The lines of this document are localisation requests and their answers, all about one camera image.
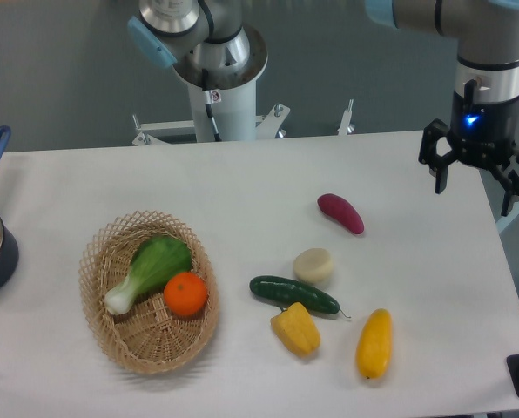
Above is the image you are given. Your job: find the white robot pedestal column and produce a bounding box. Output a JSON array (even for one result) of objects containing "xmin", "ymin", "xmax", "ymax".
[{"xmin": 186, "ymin": 81, "xmax": 256, "ymax": 143}]

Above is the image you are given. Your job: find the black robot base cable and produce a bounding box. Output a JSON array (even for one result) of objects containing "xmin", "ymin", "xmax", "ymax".
[{"xmin": 200, "ymin": 68, "xmax": 223, "ymax": 143}]

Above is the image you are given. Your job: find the purple sweet potato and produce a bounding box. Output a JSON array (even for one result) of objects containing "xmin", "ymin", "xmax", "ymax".
[{"xmin": 317, "ymin": 193, "xmax": 365, "ymax": 235}]

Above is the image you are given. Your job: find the yellow bell pepper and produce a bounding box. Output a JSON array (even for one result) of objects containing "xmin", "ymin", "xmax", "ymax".
[{"xmin": 270, "ymin": 302, "xmax": 321, "ymax": 358}]

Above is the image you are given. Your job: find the white metal base frame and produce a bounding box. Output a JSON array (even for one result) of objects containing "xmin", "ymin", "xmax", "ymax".
[{"xmin": 131, "ymin": 98, "xmax": 355, "ymax": 146}]

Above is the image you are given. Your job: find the green bok choy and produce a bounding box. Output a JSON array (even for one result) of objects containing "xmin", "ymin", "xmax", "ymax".
[{"xmin": 104, "ymin": 235, "xmax": 192, "ymax": 315}]

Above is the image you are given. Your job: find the orange fruit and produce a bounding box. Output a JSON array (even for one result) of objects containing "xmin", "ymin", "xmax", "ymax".
[{"xmin": 163, "ymin": 272, "xmax": 208, "ymax": 317}]

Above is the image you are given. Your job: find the woven wicker basket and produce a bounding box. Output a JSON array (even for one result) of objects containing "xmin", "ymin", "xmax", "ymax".
[{"xmin": 79, "ymin": 211, "xmax": 220, "ymax": 374}]

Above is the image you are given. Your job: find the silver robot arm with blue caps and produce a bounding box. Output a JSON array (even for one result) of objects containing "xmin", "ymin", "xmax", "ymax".
[{"xmin": 127, "ymin": 1, "xmax": 519, "ymax": 215}]

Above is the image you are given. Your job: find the yellow mango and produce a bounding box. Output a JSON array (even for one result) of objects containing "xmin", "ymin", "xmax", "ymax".
[{"xmin": 355, "ymin": 308, "xmax": 393, "ymax": 380}]

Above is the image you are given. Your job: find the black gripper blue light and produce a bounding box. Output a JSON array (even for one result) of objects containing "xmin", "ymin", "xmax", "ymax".
[{"xmin": 418, "ymin": 78, "xmax": 519, "ymax": 218}]

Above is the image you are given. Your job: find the green cucumber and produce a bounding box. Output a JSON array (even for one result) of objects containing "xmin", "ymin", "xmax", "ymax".
[{"xmin": 249, "ymin": 275, "xmax": 348, "ymax": 318}]

